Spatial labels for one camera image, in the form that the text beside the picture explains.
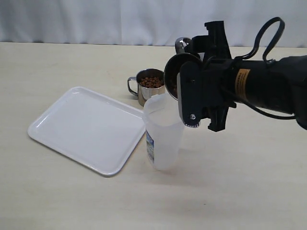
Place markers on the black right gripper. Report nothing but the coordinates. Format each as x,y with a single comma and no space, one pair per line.
213,103

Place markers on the steel mug with kibble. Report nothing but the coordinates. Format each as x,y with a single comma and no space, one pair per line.
150,82
184,53

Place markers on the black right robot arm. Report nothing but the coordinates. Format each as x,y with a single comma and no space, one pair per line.
274,88

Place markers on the translucent plastic jug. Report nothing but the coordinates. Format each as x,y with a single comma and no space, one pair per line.
164,130

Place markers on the white backdrop curtain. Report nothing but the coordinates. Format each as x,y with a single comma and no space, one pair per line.
146,22

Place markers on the white plastic tray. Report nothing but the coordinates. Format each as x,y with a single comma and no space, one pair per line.
94,130

